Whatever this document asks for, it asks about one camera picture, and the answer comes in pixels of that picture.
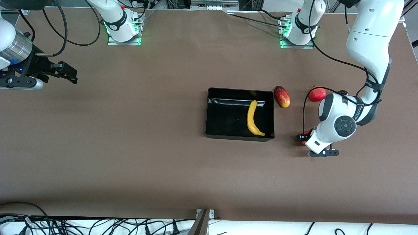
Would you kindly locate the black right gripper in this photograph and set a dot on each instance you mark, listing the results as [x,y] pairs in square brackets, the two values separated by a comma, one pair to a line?
[38,65]

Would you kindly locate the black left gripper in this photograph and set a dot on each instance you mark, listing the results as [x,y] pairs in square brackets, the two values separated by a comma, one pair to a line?
[302,137]

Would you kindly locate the red yellow apple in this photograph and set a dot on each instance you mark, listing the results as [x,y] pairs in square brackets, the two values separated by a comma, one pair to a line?
[303,143]

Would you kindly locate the yellow banana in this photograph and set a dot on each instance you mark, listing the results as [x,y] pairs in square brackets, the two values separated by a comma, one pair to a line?
[250,120]

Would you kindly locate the black rectangular plastic tray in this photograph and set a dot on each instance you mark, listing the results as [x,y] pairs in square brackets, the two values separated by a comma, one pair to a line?
[228,124]

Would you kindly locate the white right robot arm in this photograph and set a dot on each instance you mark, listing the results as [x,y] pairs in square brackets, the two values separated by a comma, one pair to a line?
[114,13]

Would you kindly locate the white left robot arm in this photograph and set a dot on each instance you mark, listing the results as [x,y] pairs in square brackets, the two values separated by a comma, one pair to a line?
[369,32]

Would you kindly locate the red yellow mango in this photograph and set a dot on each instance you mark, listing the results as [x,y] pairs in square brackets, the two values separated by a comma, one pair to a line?
[281,97]

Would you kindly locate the red pomegranate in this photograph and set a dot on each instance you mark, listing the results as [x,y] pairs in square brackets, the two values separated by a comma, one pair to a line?
[318,95]

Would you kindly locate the dark purple mangosteen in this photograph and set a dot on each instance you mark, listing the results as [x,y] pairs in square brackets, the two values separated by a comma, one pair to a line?
[343,92]

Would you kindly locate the grey power strip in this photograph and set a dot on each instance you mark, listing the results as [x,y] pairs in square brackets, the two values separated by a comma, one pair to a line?
[214,7]

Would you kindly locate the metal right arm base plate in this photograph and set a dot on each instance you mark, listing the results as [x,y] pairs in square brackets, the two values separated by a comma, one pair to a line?
[124,43]

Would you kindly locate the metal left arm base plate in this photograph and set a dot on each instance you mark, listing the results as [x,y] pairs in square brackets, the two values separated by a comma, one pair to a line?
[297,46]

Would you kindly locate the aluminium profile post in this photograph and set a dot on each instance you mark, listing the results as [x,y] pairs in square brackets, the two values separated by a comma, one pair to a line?
[200,225]

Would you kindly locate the aluminium frame bar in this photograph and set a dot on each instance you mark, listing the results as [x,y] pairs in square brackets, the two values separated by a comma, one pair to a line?
[410,6]

